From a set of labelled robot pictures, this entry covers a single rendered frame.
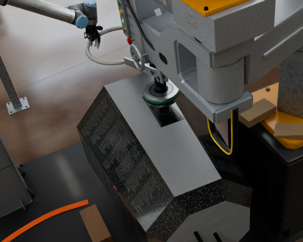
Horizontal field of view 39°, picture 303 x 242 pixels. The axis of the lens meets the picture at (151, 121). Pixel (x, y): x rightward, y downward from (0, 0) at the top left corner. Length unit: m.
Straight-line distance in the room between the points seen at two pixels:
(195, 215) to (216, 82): 0.65
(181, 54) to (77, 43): 3.25
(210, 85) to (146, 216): 0.75
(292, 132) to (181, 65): 0.76
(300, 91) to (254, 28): 0.91
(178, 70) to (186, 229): 0.75
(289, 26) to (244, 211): 0.90
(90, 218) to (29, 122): 1.45
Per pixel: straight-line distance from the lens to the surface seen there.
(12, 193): 3.23
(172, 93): 2.51
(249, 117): 2.39
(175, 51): 1.87
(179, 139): 2.25
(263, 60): 1.84
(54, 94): 4.31
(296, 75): 2.33
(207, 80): 1.71
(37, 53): 5.10
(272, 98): 2.61
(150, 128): 2.33
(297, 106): 2.45
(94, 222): 2.90
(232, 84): 1.72
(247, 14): 1.50
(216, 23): 1.43
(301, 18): 1.99
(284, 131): 2.37
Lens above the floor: 2.41
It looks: 41 degrees down
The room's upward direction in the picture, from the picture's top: 10 degrees counter-clockwise
